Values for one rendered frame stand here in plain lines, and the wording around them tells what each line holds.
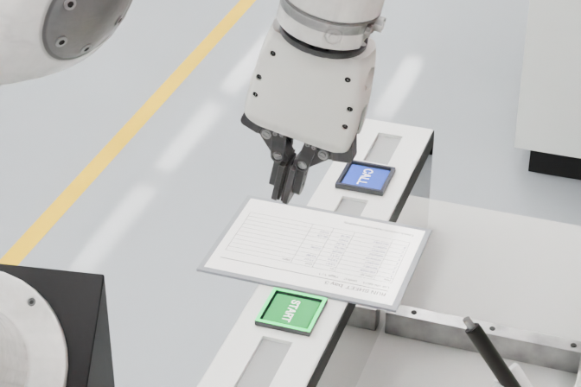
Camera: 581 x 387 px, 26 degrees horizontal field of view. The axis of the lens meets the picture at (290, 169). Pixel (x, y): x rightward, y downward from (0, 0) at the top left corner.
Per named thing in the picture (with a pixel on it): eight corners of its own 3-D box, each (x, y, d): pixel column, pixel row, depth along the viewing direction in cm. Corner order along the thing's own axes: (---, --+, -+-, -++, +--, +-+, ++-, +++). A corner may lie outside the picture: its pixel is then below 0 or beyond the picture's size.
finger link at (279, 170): (303, 125, 113) (289, 185, 116) (271, 114, 113) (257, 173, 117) (291, 142, 110) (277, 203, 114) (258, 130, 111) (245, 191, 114)
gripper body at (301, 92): (395, 22, 107) (365, 130, 113) (284, -16, 109) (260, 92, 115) (372, 60, 101) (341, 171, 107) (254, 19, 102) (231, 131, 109)
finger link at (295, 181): (338, 138, 112) (322, 197, 116) (305, 126, 113) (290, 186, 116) (328, 155, 109) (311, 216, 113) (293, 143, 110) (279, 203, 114)
